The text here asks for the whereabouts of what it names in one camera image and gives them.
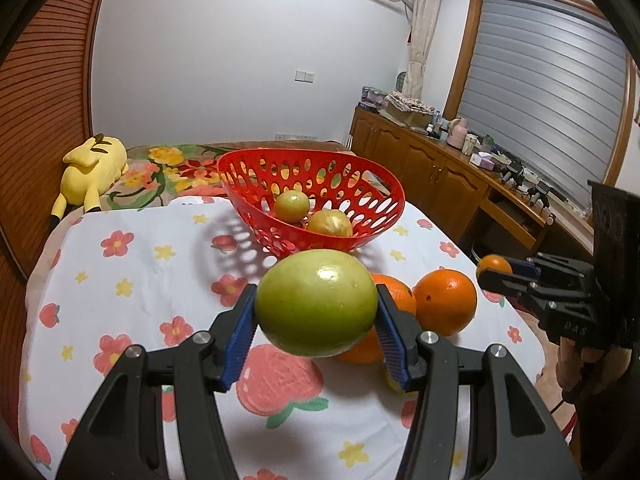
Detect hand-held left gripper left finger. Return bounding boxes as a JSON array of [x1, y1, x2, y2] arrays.
[[55, 285, 258, 480]]

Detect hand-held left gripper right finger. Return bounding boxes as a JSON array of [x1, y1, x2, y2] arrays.
[[375, 284, 583, 480]]

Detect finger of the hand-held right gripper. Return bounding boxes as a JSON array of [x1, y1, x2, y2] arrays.
[[510, 253, 597, 287], [477, 269, 597, 322]]

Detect large orange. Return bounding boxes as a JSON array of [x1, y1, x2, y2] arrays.
[[340, 274, 417, 365], [412, 269, 477, 337]]

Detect small orange mandarin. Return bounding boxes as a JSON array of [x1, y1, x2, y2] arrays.
[[476, 255, 513, 278]]

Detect large green apple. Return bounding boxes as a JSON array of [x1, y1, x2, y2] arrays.
[[255, 249, 379, 359]]

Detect red perforated plastic basket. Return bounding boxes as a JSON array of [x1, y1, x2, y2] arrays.
[[216, 148, 406, 256]]

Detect person's right hand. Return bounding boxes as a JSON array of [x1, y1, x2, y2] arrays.
[[557, 336, 633, 408]]

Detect small golden-yellow fruit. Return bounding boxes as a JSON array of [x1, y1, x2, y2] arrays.
[[306, 210, 353, 238]]

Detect small yellow-green fruit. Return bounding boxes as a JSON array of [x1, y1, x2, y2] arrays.
[[275, 190, 311, 223]]

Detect wooden cabinet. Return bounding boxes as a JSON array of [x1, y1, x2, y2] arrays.
[[349, 105, 601, 262]]

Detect grey window blind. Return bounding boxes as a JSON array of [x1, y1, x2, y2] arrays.
[[456, 0, 630, 212]]

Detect pink kettle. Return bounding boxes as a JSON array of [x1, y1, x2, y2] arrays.
[[446, 117, 471, 149]]

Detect colourful floral blanket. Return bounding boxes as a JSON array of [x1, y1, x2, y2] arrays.
[[107, 142, 347, 209]]

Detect cardboard box with patterned cloth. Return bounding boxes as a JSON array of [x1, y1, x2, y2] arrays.
[[387, 90, 437, 129]]

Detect yellow plush toy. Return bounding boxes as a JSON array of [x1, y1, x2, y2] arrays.
[[50, 132, 130, 231]]

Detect purple storage box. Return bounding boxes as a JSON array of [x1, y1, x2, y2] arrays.
[[360, 86, 389, 111]]

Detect beige curtain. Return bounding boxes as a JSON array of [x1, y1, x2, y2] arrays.
[[404, 0, 444, 102]]

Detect wooden slatted door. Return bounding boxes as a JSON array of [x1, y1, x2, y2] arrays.
[[0, 0, 117, 286]]

